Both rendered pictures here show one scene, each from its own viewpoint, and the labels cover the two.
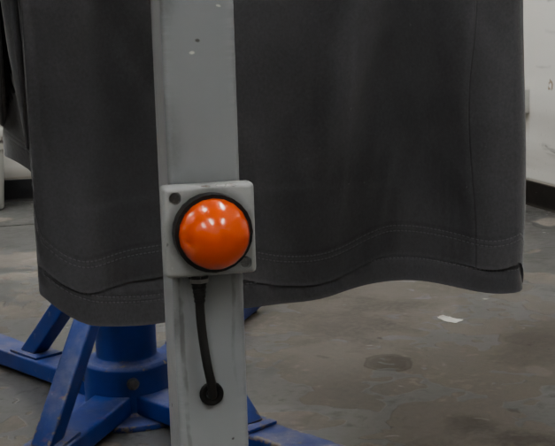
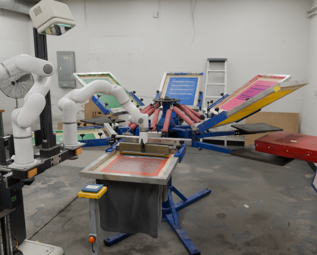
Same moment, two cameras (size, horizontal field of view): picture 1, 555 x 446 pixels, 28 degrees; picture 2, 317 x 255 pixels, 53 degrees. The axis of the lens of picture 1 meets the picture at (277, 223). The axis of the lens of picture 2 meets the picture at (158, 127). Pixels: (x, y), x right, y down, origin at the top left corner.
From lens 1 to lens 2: 1.67 m
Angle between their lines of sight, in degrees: 26
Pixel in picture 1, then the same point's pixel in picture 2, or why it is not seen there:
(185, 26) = (91, 221)
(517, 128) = (155, 218)
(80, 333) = not seen: hidden behind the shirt
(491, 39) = (152, 207)
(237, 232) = (91, 241)
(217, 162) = (94, 232)
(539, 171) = not seen: hidden behind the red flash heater
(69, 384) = not seen: hidden behind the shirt
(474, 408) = (225, 232)
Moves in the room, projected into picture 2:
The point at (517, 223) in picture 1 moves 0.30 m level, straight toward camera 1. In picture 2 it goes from (155, 229) to (124, 250)
